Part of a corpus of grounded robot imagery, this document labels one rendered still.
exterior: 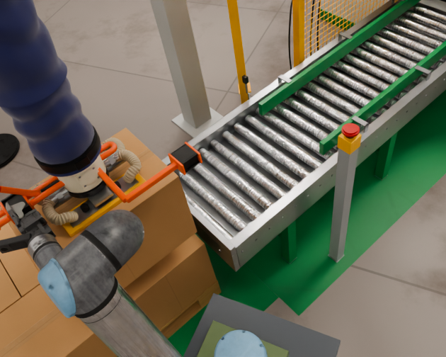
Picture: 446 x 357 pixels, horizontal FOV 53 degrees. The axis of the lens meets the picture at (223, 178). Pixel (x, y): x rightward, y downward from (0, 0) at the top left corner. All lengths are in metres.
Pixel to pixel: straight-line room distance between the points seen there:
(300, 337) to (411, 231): 1.35
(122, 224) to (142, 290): 1.12
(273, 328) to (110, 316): 0.82
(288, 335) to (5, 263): 1.47
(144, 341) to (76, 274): 0.25
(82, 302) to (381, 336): 1.83
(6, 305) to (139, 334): 1.35
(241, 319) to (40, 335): 0.93
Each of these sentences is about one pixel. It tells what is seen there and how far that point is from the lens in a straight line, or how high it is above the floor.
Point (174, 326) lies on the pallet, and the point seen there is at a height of 0.02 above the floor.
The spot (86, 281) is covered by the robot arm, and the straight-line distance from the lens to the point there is 0.97.
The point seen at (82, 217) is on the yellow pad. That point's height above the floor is 1.09.
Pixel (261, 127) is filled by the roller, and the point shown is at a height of 0.55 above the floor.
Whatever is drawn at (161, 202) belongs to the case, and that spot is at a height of 1.00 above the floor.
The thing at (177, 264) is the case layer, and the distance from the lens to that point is 2.12.
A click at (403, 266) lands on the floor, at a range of 2.73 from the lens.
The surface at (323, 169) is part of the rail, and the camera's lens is 2.30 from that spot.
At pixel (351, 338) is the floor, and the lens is 2.51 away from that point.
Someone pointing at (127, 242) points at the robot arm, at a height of 1.56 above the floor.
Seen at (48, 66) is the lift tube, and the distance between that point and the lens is 1.36.
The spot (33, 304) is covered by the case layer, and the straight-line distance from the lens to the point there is 2.30.
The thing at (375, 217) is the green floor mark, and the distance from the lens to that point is 2.87.
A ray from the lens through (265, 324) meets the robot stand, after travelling 1.72.
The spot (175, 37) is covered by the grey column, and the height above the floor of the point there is 0.80.
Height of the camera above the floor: 2.36
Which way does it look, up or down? 50 degrees down
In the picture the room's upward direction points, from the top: 13 degrees counter-clockwise
